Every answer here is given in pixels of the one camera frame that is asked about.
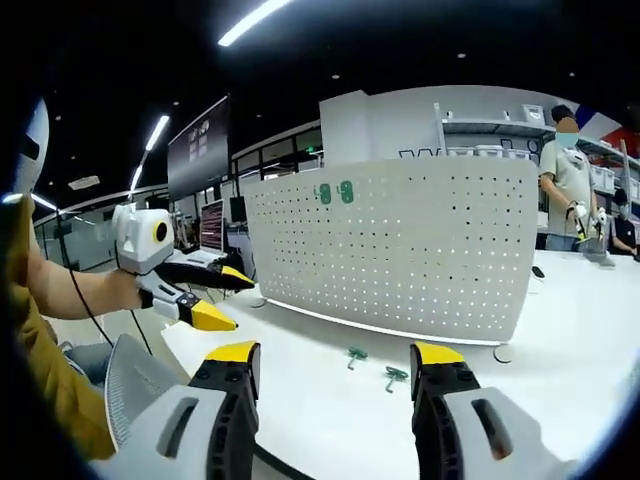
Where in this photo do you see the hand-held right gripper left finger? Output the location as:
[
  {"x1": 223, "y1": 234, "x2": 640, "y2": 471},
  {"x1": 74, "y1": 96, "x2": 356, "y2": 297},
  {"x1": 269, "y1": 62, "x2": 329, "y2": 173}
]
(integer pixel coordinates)
[{"x1": 92, "y1": 340, "x2": 262, "y2": 480}]

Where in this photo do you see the person's left hand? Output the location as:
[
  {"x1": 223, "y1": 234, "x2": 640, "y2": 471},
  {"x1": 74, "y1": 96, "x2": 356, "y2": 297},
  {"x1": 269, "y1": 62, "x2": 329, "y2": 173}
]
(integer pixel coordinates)
[{"x1": 97, "y1": 266, "x2": 146, "y2": 315}]

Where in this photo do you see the large dark wall screen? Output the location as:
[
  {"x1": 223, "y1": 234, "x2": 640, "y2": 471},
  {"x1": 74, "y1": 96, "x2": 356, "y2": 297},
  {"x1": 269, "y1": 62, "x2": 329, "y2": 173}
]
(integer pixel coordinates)
[{"x1": 167, "y1": 94, "x2": 232, "y2": 201}]

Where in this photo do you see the long ceiling light strip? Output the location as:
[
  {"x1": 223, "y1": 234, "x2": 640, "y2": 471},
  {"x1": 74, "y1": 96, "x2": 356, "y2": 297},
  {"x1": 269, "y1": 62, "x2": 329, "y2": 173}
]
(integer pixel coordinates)
[{"x1": 218, "y1": 0, "x2": 294, "y2": 48}]

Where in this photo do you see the silver laptop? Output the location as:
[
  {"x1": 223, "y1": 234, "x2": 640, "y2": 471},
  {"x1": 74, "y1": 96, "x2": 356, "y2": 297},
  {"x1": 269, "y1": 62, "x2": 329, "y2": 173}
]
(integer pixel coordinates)
[{"x1": 182, "y1": 198, "x2": 229, "y2": 266}]

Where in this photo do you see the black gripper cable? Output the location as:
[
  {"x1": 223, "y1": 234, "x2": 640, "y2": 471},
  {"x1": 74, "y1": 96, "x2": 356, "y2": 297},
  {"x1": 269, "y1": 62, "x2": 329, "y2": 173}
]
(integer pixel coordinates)
[{"x1": 55, "y1": 209, "x2": 154, "y2": 357}]

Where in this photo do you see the shelf with white bins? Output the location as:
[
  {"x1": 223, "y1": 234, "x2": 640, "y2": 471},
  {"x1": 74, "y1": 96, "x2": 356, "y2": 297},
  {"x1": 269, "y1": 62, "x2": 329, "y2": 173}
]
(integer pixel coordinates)
[{"x1": 399, "y1": 102, "x2": 640, "y2": 201}]

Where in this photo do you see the white perforated mounting plate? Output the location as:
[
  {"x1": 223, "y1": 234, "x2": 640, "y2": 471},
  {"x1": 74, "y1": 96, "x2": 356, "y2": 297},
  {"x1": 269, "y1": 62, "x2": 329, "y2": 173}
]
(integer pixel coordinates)
[{"x1": 241, "y1": 158, "x2": 540, "y2": 365}]

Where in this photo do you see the grey mesh office chair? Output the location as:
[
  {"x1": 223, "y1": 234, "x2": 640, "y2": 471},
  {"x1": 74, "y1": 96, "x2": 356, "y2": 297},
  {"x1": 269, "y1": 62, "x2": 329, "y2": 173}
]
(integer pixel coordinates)
[{"x1": 102, "y1": 333, "x2": 191, "y2": 451}]

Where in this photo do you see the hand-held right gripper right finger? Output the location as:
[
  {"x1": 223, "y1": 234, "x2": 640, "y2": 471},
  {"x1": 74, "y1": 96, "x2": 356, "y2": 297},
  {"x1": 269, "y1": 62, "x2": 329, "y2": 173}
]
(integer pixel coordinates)
[{"x1": 409, "y1": 341, "x2": 581, "y2": 480}]

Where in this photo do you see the mustard yellow shirt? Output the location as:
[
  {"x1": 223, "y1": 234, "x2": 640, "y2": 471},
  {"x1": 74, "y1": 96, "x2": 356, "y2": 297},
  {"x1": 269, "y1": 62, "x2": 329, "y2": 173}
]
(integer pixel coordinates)
[{"x1": 7, "y1": 197, "x2": 119, "y2": 461}]

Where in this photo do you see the grey metal fixture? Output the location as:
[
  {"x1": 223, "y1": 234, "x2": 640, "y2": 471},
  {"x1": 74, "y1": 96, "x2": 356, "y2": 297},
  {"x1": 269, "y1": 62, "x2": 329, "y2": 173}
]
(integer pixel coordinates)
[{"x1": 582, "y1": 234, "x2": 617, "y2": 270}]

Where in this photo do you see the short ceiling light strip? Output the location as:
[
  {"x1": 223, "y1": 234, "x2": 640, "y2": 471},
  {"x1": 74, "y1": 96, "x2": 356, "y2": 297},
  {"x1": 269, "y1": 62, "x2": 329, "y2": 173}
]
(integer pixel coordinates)
[{"x1": 144, "y1": 114, "x2": 171, "y2": 151}]

